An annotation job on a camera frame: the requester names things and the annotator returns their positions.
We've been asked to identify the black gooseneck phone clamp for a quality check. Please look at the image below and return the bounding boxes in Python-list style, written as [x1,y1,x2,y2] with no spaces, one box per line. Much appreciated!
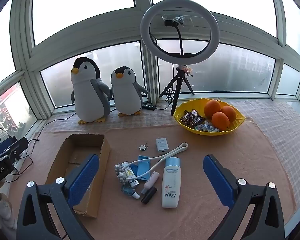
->
[161,15,186,55]

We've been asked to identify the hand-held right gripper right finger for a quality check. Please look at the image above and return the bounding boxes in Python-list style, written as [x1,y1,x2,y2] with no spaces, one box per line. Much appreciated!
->
[203,154,285,240]

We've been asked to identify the white power strip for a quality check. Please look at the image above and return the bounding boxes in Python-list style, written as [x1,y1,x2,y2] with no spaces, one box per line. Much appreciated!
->
[13,158,23,173]

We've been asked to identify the long black cable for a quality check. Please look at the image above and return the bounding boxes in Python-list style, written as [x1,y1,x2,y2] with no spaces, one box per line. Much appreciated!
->
[36,112,77,140]

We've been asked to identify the white wall charger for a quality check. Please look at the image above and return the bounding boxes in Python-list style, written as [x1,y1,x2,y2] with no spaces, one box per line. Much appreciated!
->
[155,137,170,155]

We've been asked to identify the pink blanket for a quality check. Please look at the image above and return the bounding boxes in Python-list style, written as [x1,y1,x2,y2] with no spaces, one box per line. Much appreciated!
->
[5,124,297,240]

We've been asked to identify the orange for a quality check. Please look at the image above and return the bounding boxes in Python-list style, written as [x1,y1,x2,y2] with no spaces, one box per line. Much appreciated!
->
[220,105,237,123]
[211,112,230,131]
[204,100,222,118]

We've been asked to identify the white grey bead clip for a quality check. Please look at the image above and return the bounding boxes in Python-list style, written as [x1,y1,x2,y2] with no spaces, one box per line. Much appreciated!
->
[114,162,129,183]

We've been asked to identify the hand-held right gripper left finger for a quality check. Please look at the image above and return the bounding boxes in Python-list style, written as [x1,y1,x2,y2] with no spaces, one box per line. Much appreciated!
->
[16,153,100,240]

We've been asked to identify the brown cardboard box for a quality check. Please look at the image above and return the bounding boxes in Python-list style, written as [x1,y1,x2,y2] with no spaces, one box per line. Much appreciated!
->
[45,133,112,218]

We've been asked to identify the white blue sunscreen bottle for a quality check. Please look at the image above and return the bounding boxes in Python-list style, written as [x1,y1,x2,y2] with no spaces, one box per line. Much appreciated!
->
[161,157,182,208]

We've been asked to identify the pile of brown candy wrappers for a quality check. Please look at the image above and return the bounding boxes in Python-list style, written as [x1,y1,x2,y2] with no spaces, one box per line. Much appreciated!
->
[179,109,205,127]

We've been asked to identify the white checkered cloth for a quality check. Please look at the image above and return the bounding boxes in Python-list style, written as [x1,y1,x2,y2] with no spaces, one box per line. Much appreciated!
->
[41,100,300,220]

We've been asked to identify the white ring light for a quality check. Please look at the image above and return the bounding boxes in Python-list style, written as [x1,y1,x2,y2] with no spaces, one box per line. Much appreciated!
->
[140,0,219,65]

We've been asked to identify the white tube grey cap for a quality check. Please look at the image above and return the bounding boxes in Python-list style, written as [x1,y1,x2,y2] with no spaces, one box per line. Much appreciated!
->
[143,171,160,189]

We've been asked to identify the pile of blue white candies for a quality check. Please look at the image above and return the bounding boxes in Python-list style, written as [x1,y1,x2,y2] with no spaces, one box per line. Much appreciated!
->
[194,120,220,132]

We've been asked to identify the small penguin plush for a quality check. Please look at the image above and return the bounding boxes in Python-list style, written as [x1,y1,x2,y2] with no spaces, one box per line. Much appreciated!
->
[110,66,149,117]

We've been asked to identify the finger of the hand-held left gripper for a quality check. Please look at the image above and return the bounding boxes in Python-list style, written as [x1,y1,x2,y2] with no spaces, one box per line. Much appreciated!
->
[4,137,29,160]
[0,136,17,157]

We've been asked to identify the black tripod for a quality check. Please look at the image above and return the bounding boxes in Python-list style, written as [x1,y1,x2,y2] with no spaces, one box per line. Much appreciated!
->
[159,65,195,116]

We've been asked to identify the yellow plastic bowl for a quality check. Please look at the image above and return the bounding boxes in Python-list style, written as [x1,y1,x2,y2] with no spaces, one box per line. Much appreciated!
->
[173,98,246,137]

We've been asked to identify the clear blue plastic container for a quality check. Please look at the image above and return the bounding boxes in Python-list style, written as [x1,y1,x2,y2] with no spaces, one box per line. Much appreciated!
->
[121,184,135,197]

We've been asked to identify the blue plastic phone stand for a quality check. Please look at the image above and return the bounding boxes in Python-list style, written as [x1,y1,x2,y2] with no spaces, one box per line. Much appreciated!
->
[136,155,152,181]

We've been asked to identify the black cosmetic tube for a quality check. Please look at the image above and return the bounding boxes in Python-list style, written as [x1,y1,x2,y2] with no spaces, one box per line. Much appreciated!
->
[141,186,157,204]

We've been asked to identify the white flexible neck loop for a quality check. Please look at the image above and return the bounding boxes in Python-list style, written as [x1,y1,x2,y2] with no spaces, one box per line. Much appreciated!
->
[129,142,189,183]

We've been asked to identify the large penguin plush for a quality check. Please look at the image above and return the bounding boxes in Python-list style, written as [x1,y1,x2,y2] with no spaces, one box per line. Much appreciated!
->
[70,57,113,125]

